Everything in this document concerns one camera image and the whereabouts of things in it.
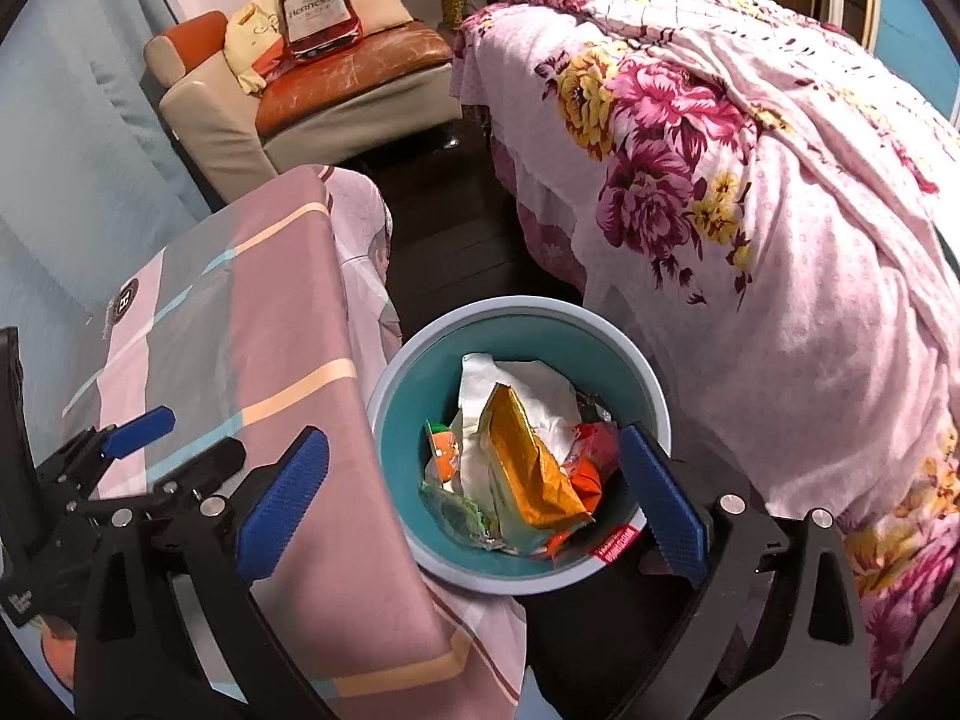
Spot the orange snack bag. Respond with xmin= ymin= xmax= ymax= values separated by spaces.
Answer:
xmin=480 ymin=382 xmax=597 ymax=530

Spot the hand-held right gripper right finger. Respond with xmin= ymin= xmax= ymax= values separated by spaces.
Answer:
xmin=619 ymin=424 xmax=871 ymax=720

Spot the beige armchair orange seat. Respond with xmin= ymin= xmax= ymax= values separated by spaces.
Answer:
xmin=144 ymin=11 xmax=464 ymax=203

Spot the red bottle-shaped pillow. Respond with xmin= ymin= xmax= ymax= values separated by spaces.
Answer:
xmin=279 ymin=0 xmax=365 ymax=59

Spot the green plastic wrapper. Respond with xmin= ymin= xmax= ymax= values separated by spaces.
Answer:
xmin=420 ymin=480 xmax=503 ymax=548

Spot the grey blue curtain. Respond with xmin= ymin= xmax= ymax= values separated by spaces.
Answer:
xmin=0 ymin=0 xmax=226 ymax=361

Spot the beige cushion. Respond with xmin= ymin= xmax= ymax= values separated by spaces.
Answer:
xmin=341 ymin=0 xmax=415 ymax=35

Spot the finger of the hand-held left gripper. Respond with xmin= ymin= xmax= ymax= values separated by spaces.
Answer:
xmin=150 ymin=439 xmax=248 ymax=500
xmin=101 ymin=405 xmax=177 ymax=458

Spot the pink foil snack wrapper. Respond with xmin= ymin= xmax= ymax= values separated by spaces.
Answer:
xmin=562 ymin=390 xmax=625 ymax=515

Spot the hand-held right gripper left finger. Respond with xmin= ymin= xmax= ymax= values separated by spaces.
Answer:
xmin=71 ymin=426 xmax=331 ymax=720

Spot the bed with floral cover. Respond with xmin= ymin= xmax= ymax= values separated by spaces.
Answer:
xmin=450 ymin=0 xmax=960 ymax=698

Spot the white tissue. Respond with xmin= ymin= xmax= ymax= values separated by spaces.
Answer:
xmin=457 ymin=352 xmax=578 ymax=496

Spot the blue sliding door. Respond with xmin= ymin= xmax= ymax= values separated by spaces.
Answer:
xmin=874 ymin=0 xmax=960 ymax=128

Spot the small orange printed packet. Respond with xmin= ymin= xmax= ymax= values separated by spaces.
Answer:
xmin=424 ymin=420 xmax=462 ymax=481

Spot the teal trash bin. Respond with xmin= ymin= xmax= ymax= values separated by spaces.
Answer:
xmin=366 ymin=298 xmax=672 ymax=597

